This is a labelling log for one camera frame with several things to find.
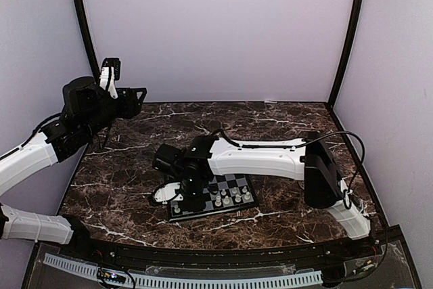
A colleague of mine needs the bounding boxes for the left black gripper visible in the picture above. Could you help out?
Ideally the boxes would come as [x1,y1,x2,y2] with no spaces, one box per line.
[81,87,146,138]

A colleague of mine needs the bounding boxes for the white chess queen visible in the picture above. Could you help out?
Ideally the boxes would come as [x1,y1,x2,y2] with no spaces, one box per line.
[223,196,230,205]

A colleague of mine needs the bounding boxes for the black grey chessboard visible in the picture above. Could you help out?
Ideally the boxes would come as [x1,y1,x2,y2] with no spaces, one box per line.
[167,174,258,223]

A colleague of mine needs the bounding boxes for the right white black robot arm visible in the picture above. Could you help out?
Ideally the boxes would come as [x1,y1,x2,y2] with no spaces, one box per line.
[152,129,371,258]

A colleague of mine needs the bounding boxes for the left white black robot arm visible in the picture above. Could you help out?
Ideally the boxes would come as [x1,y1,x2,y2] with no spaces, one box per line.
[1,76,147,259]

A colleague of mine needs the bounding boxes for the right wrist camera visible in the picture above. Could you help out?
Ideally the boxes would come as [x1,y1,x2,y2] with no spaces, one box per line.
[152,182,183,205]

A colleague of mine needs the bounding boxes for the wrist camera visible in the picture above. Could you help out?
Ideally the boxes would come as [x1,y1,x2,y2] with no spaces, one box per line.
[152,182,183,205]
[99,58,121,99]

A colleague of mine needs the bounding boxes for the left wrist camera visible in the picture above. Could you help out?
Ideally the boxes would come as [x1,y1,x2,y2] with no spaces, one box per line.
[99,58,121,99]

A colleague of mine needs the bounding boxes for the white slotted cable duct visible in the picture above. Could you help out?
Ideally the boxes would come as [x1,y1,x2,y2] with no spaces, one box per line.
[43,253,323,288]

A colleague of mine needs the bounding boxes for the left black frame post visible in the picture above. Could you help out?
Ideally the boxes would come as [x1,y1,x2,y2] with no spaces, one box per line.
[73,0,99,79]

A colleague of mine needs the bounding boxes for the black frame post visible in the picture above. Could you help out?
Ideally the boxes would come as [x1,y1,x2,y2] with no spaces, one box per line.
[73,0,99,79]
[327,0,363,108]

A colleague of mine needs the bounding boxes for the black front rail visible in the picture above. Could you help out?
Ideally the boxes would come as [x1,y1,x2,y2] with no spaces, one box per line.
[60,239,383,269]

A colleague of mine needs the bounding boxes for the right black frame post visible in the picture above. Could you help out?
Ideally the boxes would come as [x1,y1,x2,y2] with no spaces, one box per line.
[327,0,363,108]

